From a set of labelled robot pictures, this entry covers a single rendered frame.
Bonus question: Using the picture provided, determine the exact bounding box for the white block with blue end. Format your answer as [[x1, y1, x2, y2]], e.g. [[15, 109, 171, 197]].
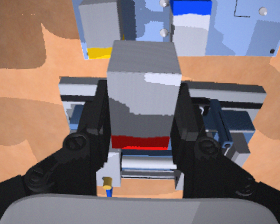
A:
[[169, 0, 212, 56]]

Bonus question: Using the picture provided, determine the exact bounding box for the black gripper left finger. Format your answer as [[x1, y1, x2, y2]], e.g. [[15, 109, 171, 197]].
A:
[[0, 80, 111, 220]]

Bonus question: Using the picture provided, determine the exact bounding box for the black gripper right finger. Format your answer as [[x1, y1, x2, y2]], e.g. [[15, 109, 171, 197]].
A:
[[170, 83, 280, 224]]

